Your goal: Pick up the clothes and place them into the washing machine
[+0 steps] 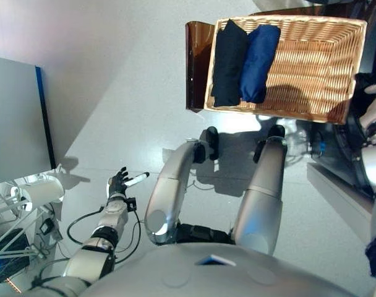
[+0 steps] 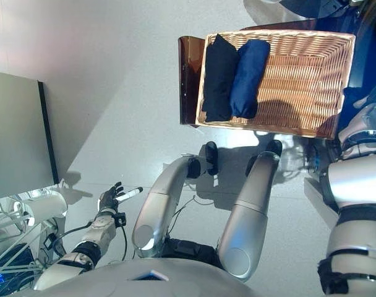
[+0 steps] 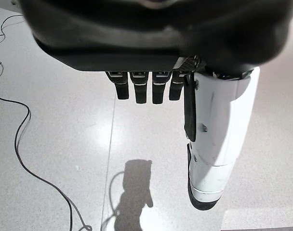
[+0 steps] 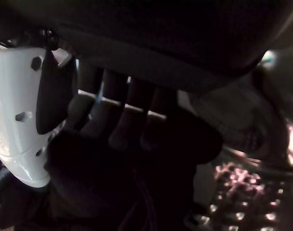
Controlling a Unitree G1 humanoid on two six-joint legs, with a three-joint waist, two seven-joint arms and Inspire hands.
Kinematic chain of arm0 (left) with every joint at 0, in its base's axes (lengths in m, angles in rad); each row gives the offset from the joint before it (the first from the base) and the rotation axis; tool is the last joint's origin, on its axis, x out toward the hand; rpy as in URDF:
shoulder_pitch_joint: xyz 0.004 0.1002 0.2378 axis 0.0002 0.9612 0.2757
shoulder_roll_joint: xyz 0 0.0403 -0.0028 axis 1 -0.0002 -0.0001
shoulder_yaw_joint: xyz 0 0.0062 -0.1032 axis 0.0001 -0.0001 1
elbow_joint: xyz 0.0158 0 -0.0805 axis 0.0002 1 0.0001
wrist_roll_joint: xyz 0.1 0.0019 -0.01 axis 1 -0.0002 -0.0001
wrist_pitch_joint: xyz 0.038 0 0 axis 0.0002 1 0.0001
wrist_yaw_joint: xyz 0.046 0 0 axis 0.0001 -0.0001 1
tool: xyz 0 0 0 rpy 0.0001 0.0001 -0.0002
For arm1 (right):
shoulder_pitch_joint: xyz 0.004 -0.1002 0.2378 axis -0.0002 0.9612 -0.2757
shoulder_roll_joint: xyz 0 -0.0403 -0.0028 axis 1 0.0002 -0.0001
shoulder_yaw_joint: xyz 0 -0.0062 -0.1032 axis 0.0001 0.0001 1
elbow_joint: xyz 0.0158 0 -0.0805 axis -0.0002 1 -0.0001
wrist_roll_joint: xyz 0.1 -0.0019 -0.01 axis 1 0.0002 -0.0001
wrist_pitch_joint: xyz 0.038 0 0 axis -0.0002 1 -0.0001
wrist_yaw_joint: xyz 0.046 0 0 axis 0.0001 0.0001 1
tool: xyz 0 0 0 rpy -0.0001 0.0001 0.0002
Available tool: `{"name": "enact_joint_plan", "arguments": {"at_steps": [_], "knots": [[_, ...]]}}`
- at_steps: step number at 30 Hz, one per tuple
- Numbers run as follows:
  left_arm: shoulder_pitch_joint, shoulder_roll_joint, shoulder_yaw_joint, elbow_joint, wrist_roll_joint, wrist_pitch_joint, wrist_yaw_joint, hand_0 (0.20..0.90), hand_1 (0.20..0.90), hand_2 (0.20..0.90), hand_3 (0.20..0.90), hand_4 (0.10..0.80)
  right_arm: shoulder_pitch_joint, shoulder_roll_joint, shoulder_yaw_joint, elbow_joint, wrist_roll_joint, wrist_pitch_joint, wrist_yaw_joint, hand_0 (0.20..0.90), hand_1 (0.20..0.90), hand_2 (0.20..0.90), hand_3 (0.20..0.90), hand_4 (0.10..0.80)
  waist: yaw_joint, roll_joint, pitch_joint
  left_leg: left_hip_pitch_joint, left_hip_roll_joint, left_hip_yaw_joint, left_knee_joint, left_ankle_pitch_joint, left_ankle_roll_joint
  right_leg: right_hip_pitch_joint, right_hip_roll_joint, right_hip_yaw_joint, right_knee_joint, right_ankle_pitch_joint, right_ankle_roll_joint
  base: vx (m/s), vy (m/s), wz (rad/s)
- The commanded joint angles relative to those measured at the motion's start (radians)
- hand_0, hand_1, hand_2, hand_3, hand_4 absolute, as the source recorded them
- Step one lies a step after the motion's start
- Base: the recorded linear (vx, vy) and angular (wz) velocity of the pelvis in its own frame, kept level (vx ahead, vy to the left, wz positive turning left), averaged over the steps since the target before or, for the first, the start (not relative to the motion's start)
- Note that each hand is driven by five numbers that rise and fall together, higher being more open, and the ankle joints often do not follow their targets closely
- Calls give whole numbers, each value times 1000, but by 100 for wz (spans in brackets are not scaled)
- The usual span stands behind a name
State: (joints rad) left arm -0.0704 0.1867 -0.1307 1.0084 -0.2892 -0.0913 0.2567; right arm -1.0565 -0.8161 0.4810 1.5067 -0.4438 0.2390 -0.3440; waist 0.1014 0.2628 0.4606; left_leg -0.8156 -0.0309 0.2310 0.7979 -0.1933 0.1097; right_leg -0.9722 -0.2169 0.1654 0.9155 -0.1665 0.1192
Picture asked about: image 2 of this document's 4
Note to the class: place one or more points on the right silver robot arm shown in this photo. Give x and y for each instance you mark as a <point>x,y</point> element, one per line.
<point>355,179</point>

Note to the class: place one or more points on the brown glossy side table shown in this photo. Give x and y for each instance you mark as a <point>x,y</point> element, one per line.
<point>189,92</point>

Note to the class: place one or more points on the left silver robot leg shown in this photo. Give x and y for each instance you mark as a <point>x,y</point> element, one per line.
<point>157,201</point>

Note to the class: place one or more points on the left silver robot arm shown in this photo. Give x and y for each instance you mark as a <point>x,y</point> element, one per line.
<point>98,229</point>

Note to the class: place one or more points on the silver robot leg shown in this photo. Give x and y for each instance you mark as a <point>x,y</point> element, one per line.
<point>157,201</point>
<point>250,210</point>

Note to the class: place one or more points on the black power adapter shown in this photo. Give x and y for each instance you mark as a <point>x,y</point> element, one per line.
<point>49,243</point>

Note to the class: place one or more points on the black folded cloth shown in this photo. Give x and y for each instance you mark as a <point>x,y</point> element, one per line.
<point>219,83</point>

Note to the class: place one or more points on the grey front-load washing machine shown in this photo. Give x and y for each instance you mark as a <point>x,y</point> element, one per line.
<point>367,62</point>

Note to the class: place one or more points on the right silver robot leg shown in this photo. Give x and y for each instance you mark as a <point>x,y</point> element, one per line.
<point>250,210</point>

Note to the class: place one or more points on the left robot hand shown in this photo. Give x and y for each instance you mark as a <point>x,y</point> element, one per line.
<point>110,198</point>

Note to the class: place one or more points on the wicker laundry basket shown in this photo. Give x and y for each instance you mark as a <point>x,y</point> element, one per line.
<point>299,77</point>

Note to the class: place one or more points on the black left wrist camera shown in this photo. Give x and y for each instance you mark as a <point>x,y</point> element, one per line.
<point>121,219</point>

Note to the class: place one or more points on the silver robot torso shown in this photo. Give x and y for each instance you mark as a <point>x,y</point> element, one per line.
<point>129,281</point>

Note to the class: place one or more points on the blue cloth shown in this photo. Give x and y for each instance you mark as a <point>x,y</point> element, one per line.
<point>248,80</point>

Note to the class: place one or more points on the black electronics box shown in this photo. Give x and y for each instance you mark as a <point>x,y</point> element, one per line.
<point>11,256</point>

